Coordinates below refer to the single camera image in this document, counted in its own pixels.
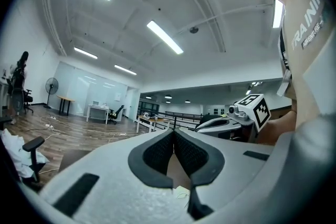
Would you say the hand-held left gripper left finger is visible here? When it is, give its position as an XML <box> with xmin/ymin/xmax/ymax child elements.
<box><xmin>38</xmin><ymin>127</ymin><xmax>188</xmax><ymax>224</ymax></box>

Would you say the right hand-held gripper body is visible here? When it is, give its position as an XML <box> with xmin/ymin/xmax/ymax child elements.
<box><xmin>227</xmin><ymin>93</ymin><xmax>272</xmax><ymax>144</ymax></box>

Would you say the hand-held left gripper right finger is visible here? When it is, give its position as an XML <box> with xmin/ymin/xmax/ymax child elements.
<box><xmin>173</xmin><ymin>112</ymin><xmax>336</xmax><ymax>224</ymax></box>

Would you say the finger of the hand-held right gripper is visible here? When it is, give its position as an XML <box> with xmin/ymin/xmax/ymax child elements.
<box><xmin>195</xmin><ymin>118</ymin><xmax>237</xmax><ymax>130</ymax></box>
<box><xmin>201</xmin><ymin>124</ymin><xmax>248</xmax><ymax>140</ymax></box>

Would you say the light green cloth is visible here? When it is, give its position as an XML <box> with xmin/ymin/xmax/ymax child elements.
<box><xmin>172</xmin><ymin>185</ymin><xmax>191</xmax><ymax>200</ymax></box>

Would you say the person's right forearm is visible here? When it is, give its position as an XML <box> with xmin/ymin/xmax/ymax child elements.
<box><xmin>256</xmin><ymin>110</ymin><xmax>299</xmax><ymax>145</ymax></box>

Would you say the black metal railing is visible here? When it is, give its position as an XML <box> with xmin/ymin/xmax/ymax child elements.
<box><xmin>139</xmin><ymin>101</ymin><xmax>226</xmax><ymax>131</ymax></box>

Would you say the wooden desk with white legs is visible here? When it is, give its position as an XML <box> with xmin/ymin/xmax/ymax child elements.
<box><xmin>136</xmin><ymin>114</ymin><xmax>171</xmax><ymax>133</ymax></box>

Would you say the person's beige t-shirt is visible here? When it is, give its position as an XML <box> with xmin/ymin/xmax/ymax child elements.
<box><xmin>272</xmin><ymin>0</ymin><xmax>336</xmax><ymax>140</ymax></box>

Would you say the small black office chair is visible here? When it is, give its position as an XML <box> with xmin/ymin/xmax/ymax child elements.
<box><xmin>22</xmin><ymin>88</ymin><xmax>35</xmax><ymax>115</ymax></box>
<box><xmin>108</xmin><ymin>104</ymin><xmax>125</xmax><ymax>125</ymax></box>

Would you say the black mesh office chair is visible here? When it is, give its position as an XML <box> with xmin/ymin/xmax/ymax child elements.
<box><xmin>0</xmin><ymin>115</ymin><xmax>50</xmax><ymax>184</ymax></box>

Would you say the white crumpled cloth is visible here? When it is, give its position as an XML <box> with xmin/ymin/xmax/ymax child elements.
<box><xmin>0</xmin><ymin>128</ymin><xmax>49</xmax><ymax>179</ymax></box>

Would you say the cream round table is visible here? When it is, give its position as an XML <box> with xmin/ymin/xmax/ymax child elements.
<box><xmin>56</xmin><ymin>95</ymin><xmax>76</xmax><ymax>116</ymax></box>

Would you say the black and white shoulder strap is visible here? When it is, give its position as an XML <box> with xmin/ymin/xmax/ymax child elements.
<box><xmin>277</xmin><ymin>26</ymin><xmax>293</xmax><ymax>98</ymax></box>

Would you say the black pedestal fan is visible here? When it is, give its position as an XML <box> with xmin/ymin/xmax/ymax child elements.
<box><xmin>43</xmin><ymin>77</ymin><xmax>59</xmax><ymax>110</ymax></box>

